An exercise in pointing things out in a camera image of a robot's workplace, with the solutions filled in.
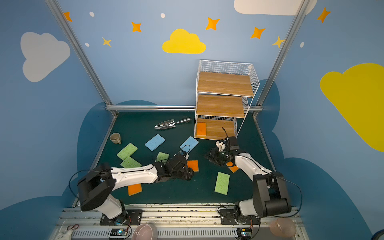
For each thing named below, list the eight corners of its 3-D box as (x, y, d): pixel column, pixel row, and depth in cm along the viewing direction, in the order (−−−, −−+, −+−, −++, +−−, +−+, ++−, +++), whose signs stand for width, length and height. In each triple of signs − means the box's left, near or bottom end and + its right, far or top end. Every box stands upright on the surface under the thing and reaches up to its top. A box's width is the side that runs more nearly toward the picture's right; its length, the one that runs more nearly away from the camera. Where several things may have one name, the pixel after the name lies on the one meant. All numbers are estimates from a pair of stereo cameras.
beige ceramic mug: (110, 144, 104) (107, 140, 100) (113, 136, 108) (111, 132, 105) (120, 144, 104) (118, 140, 100) (123, 136, 108) (121, 132, 105)
